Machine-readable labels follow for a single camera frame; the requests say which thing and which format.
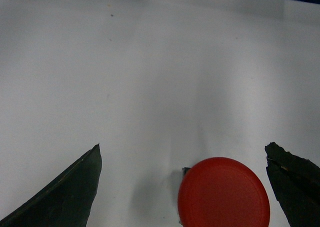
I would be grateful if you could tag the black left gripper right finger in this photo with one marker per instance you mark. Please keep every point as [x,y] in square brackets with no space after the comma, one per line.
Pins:
[295,182]

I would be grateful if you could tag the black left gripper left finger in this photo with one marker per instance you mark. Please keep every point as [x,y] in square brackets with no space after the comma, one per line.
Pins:
[66,201]

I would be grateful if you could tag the red mushroom push button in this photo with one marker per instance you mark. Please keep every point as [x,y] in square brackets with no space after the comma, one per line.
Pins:
[222,192]

